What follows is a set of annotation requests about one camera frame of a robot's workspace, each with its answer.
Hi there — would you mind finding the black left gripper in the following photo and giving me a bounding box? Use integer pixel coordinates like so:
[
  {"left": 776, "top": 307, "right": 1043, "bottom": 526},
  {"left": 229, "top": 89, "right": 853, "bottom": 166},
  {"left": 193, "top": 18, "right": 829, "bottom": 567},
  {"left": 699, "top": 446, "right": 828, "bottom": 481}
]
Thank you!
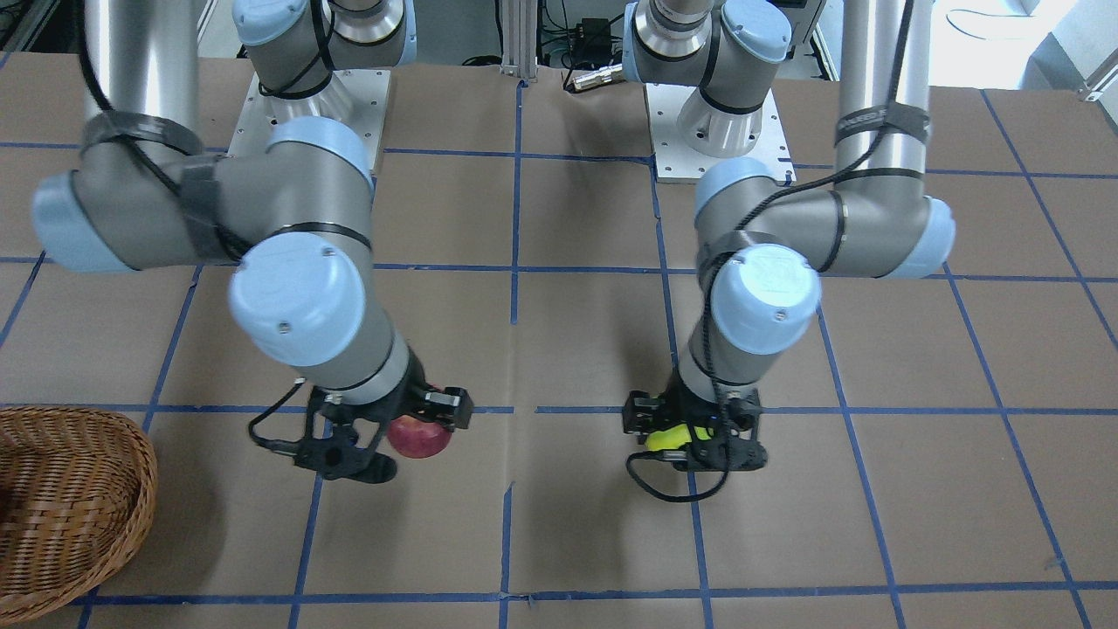
[{"left": 622, "top": 377, "right": 769, "bottom": 473}]

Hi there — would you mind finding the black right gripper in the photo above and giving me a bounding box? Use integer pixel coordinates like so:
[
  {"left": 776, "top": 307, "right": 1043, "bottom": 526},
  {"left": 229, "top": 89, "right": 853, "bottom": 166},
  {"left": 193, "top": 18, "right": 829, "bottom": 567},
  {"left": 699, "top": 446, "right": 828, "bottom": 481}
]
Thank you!
[{"left": 293, "top": 350, "right": 474, "bottom": 483}]

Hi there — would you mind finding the green apple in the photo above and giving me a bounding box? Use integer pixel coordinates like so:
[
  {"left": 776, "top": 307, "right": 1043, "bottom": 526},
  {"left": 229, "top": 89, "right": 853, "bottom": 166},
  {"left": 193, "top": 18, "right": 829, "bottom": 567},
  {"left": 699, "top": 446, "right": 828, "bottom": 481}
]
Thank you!
[{"left": 645, "top": 425, "right": 714, "bottom": 452}]

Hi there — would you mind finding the red yellow apple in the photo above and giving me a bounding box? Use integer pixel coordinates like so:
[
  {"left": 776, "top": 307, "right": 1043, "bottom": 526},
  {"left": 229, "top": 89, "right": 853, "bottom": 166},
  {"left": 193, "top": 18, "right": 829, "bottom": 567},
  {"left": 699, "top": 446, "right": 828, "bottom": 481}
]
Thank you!
[{"left": 387, "top": 414, "right": 452, "bottom": 460}]

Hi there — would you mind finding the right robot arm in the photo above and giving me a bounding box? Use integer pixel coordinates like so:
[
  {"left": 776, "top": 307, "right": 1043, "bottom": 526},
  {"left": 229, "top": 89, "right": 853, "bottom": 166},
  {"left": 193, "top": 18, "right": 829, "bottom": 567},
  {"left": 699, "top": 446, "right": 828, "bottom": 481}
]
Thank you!
[{"left": 31, "top": 1, "right": 474, "bottom": 483}]

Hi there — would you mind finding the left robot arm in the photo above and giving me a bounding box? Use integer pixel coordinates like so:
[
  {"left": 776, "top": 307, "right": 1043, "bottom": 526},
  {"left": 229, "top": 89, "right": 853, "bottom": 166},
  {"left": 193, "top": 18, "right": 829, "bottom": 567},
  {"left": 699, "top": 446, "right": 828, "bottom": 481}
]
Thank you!
[{"left": 622, "top": 1, "right": 956, "bottom": 474}]

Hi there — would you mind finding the wicker basket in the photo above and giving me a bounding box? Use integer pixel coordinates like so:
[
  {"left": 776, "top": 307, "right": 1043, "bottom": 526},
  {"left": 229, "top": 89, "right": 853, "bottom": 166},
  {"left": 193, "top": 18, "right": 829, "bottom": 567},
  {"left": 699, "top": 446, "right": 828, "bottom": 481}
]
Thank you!
[{"left": 1, "top": 406, "right": 157, "bottom": 626}]

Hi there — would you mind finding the metal connector plug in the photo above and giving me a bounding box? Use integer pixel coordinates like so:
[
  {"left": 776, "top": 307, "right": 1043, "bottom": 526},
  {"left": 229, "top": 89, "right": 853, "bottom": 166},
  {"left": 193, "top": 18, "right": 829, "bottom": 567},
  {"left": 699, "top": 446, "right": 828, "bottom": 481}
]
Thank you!
[{"left": 563, "top": 64, "right": 627, "bottom": 94}]

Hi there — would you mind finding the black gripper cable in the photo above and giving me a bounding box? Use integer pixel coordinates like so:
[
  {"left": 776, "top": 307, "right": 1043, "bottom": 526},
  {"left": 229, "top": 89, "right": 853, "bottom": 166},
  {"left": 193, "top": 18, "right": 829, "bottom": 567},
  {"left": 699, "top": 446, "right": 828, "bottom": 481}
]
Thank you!
[{"left": 625, "top": 0, "right": 918, "bottom": 504}]

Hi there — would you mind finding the aluminium frame post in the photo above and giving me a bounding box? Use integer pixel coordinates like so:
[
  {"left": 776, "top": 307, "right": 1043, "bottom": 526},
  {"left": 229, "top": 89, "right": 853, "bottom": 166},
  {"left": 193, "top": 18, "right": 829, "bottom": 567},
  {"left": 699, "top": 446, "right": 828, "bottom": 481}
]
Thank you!
[{"left": 498, "top": 0, "right": 539, "bottom": 84}]

